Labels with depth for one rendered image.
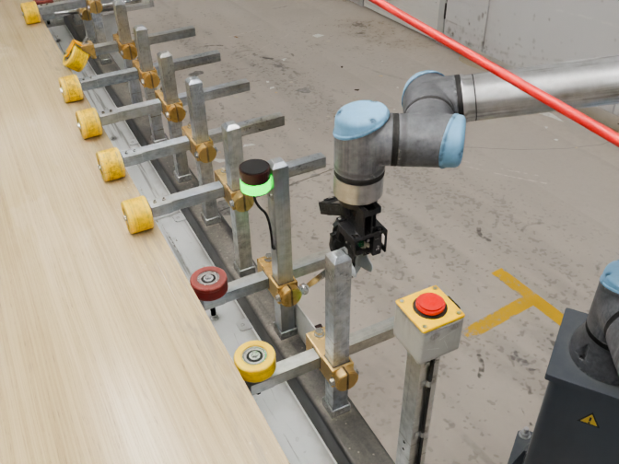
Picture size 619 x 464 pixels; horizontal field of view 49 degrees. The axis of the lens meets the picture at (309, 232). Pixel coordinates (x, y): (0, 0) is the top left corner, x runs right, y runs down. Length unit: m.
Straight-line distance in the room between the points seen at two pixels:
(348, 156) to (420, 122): 0.13
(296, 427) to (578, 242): 1.94
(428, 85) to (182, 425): 0.74
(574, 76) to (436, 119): 0.27
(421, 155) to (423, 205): 2.12
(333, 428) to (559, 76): 0.81
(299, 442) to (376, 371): 0.98
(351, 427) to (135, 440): 0.46
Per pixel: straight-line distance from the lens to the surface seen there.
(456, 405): 2.43
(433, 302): 0.96
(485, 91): 1.27
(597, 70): 1.30
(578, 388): 1.78
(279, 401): 1.61
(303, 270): 1.58
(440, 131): 1.14
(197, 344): 1.36
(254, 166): 1.33
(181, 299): 1.46
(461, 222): 3.18
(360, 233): 1.24
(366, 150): 1.14
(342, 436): 1.46
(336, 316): 1.27
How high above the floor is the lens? 1.89
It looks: 38 degrees down
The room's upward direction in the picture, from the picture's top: 1 degrees counter-clockwise
